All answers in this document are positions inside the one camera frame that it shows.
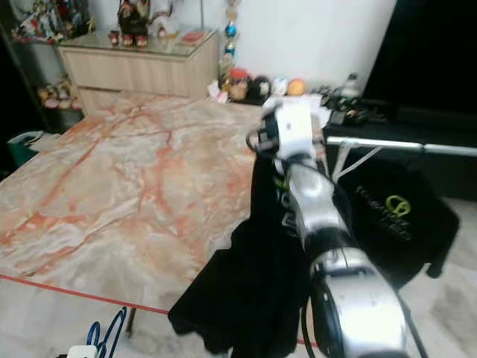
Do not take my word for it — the silver clothes rack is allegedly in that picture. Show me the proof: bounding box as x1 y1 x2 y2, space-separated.
324 136 477 180

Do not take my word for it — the dark display shelf unit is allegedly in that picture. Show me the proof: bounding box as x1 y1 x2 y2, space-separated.
0 0 90 135

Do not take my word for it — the red box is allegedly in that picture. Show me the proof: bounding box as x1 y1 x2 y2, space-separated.
179 30 208 47

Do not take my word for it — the white round toy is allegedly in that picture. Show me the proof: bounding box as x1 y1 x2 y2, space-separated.
271 77 288 98

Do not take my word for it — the clear bottle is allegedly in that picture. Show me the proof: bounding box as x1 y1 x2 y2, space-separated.
341 72 361 100

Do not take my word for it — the light wooden cabinet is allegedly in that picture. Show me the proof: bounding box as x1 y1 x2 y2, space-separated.
58 30 221 116

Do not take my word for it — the black shirt with green logo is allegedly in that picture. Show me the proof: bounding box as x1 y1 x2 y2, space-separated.
335 157 461 288
250 153 306 247

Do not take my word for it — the teal bin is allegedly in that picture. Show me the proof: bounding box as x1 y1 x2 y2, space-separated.
6 131 45 171

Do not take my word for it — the orange round toy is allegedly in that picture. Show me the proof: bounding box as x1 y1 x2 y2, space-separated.
286 77 307 97

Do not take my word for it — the white figurine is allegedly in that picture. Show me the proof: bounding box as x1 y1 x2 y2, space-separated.
151 0 180 42

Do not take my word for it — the black table leg frame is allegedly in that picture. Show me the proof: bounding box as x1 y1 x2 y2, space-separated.
125 307 139 338

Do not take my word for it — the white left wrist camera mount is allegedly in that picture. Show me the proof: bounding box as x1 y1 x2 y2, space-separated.
66 345 98 358

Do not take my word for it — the black television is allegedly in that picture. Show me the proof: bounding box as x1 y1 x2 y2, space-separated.
364 0 477 98

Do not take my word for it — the black TV console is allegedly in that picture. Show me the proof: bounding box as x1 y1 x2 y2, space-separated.
324 101 477 201

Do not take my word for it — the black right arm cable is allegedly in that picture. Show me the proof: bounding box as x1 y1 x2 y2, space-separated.
298 298 318 358

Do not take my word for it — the black plush toy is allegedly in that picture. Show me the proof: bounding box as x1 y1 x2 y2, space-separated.
250 75 271 100

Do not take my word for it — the blue plastic hanger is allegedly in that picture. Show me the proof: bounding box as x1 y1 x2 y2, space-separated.
83 306 129 355

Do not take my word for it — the gold trophy with blue ball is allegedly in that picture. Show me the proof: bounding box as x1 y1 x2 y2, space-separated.
222 0 241 79

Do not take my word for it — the jar with red lid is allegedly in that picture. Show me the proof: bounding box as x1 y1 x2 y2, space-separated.
227 67 250 102

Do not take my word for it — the dark figurine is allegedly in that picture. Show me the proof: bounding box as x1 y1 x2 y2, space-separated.
116 0 151 49

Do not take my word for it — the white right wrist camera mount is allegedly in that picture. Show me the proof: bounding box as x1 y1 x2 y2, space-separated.
276 101 315 157

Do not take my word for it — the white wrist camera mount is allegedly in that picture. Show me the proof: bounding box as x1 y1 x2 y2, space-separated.
276 101 315 157
66 345 98 358

